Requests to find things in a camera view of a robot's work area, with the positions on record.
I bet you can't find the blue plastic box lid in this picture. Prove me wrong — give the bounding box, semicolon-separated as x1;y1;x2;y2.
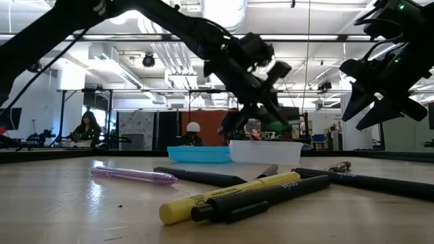
167;146;232;164

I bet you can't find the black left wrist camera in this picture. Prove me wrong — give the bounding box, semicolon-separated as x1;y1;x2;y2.
237;32;276;67

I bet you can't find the grey marker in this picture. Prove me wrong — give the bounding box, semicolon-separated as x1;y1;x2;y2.
256;163;279;180

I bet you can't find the translucent white supply box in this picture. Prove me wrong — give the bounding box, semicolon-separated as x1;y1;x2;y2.
229;140;304;166

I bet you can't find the black table border rail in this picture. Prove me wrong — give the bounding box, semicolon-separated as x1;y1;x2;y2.
0;148;434;164

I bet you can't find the grey speckled partition panel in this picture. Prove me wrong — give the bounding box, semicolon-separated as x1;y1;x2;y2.
117;110;155;150

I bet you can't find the grey bin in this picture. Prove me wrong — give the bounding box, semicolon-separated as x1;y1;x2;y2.
121;134;146;151

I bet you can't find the thin hanging cable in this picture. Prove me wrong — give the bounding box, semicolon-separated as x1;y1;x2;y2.
302;0;311;104

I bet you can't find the long black pen white print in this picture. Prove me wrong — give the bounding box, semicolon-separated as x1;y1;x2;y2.
292;167;434;201

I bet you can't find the translucent purple pen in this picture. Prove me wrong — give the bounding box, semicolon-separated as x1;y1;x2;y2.
90;165;180;186

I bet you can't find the black clip pen white print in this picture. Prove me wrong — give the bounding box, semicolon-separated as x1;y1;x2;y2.
190;174;332;224

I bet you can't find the black metal workcell frame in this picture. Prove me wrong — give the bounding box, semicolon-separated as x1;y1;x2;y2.
56;88;115;150
187;89;231;143

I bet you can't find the black partition panel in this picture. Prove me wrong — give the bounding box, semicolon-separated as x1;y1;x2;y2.
152;110;182;150

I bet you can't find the black overhead light beam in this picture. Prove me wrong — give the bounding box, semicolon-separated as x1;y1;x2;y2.
0;33;387;43

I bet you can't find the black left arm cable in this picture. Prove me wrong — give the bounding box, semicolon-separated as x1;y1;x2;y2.
0;29;88;113

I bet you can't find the person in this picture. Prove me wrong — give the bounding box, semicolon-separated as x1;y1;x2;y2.
72;110;102;148

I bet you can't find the orange partition panel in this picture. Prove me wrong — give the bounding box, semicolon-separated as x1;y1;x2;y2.
181;110;229;146

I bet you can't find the plain black pen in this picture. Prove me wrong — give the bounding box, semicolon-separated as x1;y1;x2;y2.
153;166;248;188

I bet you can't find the yellow highlighter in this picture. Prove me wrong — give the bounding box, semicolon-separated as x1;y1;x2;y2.
159;171;302;226

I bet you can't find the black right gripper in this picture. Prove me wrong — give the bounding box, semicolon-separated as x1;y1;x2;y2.
340;43;434;131

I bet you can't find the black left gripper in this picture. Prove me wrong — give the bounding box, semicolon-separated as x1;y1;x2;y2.
199;33;292;138

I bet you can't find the green partition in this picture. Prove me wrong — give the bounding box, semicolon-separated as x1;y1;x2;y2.
379;108;434;152

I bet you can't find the silver ventilation duct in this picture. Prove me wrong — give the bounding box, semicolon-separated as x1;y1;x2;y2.
199;0;248;33

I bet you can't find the white pillar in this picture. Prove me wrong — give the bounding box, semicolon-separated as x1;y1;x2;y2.
340;76;374;150

